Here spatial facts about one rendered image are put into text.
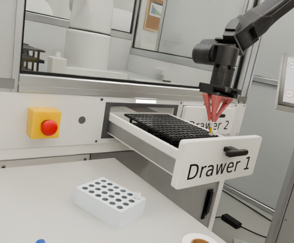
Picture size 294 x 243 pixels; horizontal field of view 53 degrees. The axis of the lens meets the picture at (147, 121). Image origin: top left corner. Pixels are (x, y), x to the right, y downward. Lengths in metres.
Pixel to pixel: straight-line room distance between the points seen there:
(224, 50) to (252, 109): 1.86
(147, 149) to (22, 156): 0.33
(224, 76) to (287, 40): 1.80
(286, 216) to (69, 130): 1.28
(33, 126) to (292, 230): 1.45
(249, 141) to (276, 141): 1.78
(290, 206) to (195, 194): 0.60
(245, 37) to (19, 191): 0.67
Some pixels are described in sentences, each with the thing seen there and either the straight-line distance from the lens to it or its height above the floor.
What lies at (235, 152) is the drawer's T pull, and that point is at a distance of 0.70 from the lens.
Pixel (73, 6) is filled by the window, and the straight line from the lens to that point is 0.82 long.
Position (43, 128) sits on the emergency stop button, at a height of 0.88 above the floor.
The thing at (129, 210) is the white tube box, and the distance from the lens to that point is 0.61.
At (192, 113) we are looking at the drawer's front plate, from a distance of 1.09.
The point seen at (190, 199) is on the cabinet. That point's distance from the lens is 1.33.
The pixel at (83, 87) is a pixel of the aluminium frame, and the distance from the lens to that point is 0.84.
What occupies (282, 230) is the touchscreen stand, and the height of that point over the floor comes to 0.31.
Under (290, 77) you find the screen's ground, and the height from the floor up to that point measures 1.09.
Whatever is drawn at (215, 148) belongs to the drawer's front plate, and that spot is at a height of 0.91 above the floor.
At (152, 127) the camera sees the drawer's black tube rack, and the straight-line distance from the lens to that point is 0.79.
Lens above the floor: 1.10
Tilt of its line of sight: 13 degrees down
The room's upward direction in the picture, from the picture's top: 10 degrees clockwise
